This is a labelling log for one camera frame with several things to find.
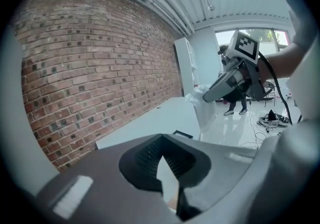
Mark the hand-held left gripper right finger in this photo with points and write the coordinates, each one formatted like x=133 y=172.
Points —
x=220 y=165

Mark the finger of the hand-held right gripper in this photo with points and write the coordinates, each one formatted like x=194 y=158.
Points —
x=220 y=88

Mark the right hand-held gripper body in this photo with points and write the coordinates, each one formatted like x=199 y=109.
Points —
x=246 y=48

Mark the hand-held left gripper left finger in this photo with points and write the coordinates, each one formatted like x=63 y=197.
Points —
x=100 y=180

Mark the white plastic item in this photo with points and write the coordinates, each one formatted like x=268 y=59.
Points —
x=206 y=110

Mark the person's right forearm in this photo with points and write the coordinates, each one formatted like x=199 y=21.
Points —
x=285 y=63

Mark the large window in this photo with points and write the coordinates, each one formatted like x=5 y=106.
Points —
x=250 y=35

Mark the tall white cabinet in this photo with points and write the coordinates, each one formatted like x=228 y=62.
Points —
x=185 y=68

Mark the black metal chair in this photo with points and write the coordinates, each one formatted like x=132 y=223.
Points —
x=271 y=93

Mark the pile of sneakers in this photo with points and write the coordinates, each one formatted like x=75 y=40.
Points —
x=273 y=119

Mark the person's white shirt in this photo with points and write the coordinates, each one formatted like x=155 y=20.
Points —
x=287 y=158

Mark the white ceiling pipes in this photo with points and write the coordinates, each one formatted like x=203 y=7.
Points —
x=160 y=0

